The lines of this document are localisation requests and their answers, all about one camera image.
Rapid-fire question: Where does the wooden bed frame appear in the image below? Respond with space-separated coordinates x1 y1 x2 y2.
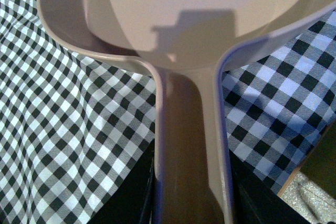
278 122 335 200

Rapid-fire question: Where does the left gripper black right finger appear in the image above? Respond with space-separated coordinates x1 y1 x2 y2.
229 151 309 223

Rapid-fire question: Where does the beige plastic dustpan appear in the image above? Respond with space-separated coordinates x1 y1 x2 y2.
37 0 335 223

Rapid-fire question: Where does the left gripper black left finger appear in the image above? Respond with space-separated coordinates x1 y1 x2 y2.
90 141 155 223

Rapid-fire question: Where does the black white checkered bedsheet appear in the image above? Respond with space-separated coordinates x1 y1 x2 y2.
1 0 335 223

